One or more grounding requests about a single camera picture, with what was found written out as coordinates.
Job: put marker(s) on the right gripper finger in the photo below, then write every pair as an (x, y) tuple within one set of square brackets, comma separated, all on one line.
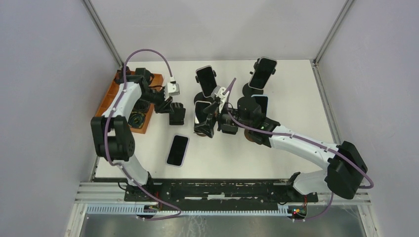
[(208, 124), (212, 108)]

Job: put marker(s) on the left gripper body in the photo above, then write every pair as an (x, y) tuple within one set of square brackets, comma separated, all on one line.
[(159, 106)]

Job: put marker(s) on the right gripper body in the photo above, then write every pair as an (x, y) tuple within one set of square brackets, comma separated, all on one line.
[(225, 118)]

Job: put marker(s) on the cream case smartphone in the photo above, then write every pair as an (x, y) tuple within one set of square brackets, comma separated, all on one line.
[(200, 116)]

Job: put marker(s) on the black folding phone stand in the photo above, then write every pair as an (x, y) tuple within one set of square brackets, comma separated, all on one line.
[(177, 114)]

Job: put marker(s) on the lilac case smartphone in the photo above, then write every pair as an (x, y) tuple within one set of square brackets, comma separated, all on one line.
[(177, 151)]

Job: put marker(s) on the black small phone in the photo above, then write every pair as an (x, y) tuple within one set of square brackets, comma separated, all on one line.
[(229, 129)]

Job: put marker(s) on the wood-base phone stand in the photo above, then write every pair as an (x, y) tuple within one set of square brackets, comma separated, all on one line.
[(208, 134)]

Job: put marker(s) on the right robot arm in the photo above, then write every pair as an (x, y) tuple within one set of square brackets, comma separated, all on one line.
[(342, 167)]

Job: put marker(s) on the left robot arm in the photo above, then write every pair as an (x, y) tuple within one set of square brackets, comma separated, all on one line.
[(111, 131)]

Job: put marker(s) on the black round-base phone stand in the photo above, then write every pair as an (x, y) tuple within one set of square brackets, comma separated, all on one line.
[(200, 97)]

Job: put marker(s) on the wood-base stand right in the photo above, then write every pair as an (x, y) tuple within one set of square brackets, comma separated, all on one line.
[(253, 136)]

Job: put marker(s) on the phone on rear stand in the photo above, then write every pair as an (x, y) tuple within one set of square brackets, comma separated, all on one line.
[(205, 76)]

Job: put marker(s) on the phone on stand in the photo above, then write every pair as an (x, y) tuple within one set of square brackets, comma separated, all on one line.
[(264, 67), (205, 76)]

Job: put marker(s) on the black right phone stand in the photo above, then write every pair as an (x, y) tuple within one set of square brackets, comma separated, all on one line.
[(247, 91)]

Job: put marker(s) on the light blue case phone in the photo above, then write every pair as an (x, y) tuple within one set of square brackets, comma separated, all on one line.
[(262, 100)]

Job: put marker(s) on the phone on right stand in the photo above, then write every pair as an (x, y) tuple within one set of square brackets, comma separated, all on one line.
[(264, 67)]

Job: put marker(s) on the wooden compartment tray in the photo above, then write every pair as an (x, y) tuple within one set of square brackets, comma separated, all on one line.
[(124, 92)]

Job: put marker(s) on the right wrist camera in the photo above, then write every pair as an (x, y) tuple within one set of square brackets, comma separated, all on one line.
[(220, 95)]

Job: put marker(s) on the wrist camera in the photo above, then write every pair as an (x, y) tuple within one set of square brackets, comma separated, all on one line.
[(220, 95), (172, 89)]

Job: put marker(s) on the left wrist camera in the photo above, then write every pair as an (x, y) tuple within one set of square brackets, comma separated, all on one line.
[(172, 89)]

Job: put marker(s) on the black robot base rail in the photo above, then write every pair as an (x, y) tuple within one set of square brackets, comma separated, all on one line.
[(227, 194)]

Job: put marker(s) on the white cable duct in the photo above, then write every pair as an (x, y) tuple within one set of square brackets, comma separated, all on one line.
[(149, 210)]

